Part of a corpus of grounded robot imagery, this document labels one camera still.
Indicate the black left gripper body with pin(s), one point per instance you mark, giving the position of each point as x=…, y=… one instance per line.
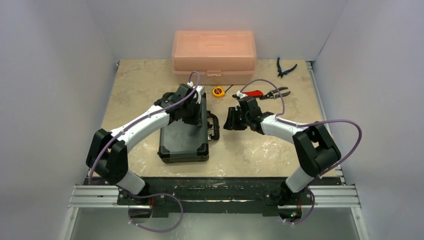
x=191, y=114

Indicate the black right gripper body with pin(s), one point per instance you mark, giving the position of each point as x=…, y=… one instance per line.
x=236, y=117

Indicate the black poker set case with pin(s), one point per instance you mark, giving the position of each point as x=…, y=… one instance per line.
x=185, y=143

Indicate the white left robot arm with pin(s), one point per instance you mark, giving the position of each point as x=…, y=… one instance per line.
x=108, y=152

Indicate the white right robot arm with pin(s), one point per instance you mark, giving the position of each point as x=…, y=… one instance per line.
x=315, y=148

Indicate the red utility knife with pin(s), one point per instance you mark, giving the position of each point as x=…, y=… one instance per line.
x=253, y=93

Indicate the yellow tape measure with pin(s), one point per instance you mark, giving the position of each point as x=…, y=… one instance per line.
x=219, y=91

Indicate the orange plastic toolbox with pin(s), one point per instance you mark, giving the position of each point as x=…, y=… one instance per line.
x=220, y=57

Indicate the black wire stripper pliers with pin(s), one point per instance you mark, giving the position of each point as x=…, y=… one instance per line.
x=274, y=94

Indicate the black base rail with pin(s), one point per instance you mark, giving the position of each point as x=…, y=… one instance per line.
x=220, y=195

